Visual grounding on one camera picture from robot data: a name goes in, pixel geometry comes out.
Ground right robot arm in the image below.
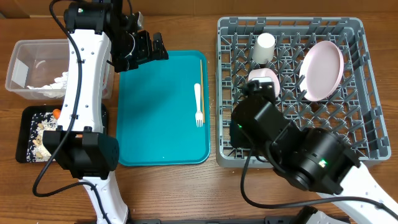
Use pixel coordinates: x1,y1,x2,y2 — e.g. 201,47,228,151
229,78,397,223

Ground teal serving tray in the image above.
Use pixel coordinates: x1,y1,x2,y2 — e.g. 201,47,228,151
116,50,211,167

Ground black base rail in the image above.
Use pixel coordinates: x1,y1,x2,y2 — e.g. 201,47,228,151
126,216,351,224

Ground white paper cup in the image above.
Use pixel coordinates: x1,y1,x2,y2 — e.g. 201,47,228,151
252,33,275,64

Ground grey dishwasher rack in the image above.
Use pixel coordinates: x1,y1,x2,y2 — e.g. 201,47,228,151
216,17,391,168

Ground clear plastic bin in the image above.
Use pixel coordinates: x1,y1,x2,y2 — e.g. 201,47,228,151
5,39,116,101

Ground white plastic fork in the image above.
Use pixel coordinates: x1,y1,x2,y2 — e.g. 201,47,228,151
194,83,203,128

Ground black tray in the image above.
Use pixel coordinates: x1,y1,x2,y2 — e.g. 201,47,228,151
15,104,109,164

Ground peanuts and rice leftovers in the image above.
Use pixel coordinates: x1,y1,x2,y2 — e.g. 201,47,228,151
26,112,59,162

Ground orange carrot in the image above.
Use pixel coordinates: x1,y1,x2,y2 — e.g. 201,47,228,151
52,109,61,119

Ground large white plate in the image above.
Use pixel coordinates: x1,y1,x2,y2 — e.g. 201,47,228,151
299,40,344,101

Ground white napkin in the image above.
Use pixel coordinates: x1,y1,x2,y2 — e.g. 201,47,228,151
27,72,68,98

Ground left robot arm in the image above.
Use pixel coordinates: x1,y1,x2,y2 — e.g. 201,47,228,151
42,1,169,223

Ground wooden chopstick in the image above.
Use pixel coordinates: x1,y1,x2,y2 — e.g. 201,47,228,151
200,60,205,124

